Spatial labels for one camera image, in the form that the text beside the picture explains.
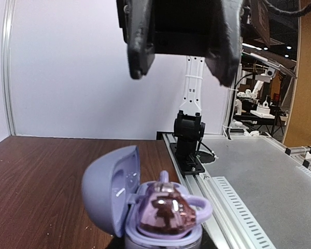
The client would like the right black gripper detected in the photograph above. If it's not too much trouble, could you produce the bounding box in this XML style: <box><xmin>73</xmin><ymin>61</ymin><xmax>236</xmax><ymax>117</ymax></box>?
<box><xmin>123</xmin><ymin>1</ymin><xmax>243</xmax><ymax>86</ymax></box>

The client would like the grey oval puck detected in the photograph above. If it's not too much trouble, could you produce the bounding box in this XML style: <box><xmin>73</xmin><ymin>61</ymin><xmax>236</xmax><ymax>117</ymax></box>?
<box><xmin>81</xmin><ymin>145</ymin><xmax>203</xmax><ymax>248</ymax></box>

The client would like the purple earbud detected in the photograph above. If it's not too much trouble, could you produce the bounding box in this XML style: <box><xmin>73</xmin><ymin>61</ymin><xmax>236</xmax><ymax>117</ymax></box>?
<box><xmin>136</xmin><ymin>171</ymin><xmax>213</xmax><ymax>239</ymax></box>

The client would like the right aluminium frame post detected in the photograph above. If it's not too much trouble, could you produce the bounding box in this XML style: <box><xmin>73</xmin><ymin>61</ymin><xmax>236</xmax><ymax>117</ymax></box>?
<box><xmin>222</xmin><ymin>66</ymin><xmax>242</xmax><ymax>140</ymax></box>

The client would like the aluminium frame post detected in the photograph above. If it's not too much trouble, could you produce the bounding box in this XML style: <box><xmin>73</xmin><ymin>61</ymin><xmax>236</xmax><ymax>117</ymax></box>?
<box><xmin>222</xmin><ymin>66</ymin><xmax>242</xmax><ymax>140</ymax></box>
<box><xmin>1</xmin><ymin>0</ymin><xmax>16</xmax><ymax>136</ymax></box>

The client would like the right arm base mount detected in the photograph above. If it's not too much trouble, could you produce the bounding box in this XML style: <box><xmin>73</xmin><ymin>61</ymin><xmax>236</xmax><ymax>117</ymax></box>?
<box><xmin>169</xmin><ymin>143</ymin><xmax>218</xmax><ymax>176</ymax></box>

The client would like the right black camera cable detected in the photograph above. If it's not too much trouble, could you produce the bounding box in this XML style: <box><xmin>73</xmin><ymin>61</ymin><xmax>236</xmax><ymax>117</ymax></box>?
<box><xmin>263</xmin><ymin>0</ymin><xmax>311</xmax><ymax>18</ymax></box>

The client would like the left aluminium frame post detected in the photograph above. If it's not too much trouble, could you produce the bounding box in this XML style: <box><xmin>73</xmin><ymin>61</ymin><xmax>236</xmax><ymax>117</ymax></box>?
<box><xmin>1</xmin><ymin>0</ymin><xmax>16</xmax><ymax>136</ymax></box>

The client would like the front aluminium rail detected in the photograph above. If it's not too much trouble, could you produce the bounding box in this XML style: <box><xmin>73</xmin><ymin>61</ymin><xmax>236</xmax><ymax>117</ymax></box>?
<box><xmin>157</xmin><ymin>132</ymin><xmax>276</xmax><ymax>248</ymax></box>

